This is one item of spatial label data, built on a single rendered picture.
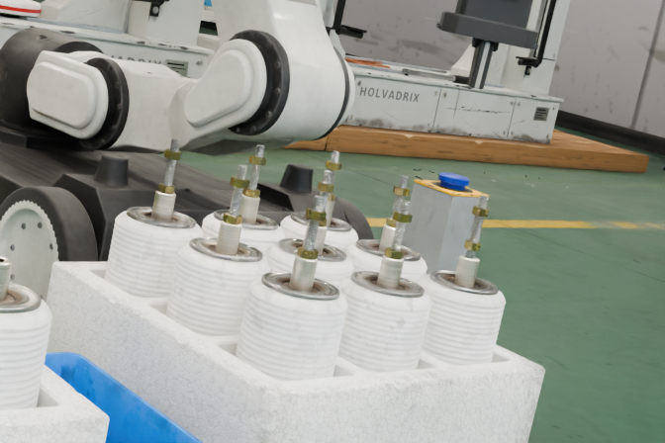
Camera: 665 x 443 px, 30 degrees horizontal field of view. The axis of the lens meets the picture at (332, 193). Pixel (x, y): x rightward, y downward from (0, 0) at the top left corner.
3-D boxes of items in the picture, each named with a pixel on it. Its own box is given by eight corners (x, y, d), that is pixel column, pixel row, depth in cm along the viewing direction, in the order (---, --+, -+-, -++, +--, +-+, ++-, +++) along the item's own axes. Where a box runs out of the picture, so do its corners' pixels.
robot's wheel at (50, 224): (-26, 310, 171) (-3, 169, 168) (6, 308, 174) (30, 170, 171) (51, 361, 157) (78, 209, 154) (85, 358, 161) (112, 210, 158)
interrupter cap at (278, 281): (244, 278, 118) (246, 271, 118) (307, 278, 123) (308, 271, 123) (292, 304, 112) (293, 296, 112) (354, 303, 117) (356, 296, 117)
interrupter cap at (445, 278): (511, 297, 134) (513, 290, 134) (467, 299, 128) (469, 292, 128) (458, 275, 139) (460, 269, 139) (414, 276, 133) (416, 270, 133)
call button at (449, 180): (429, 186, 158) (432, 170, 158) (450, 187, 161) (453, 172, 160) (452, 194, 155) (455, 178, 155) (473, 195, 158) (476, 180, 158)
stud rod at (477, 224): (470, 262, 134) (486, 195, 133) (474, 265, 133) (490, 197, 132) (462, 261, 133) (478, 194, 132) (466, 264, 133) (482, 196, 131)
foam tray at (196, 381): (25, 414, 138) (51, 260, 135) (287, 389, 165) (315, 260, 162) (235, 583, 111) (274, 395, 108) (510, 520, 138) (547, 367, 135)
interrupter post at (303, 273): (282, 286, 118) (289, 253, 117) (302, 287, 119) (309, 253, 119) (297, 295, 116) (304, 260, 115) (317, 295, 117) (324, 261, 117)
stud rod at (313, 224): (296, 271, 117) (312, 194, 116) (306, 272, 118) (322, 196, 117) (300, 274, 116) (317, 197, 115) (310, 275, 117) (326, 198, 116)
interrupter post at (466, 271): (478, 290, 134) (485, 260, 133) (464, 290, 132) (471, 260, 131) (461, 283, 135) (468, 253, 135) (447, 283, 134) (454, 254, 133)
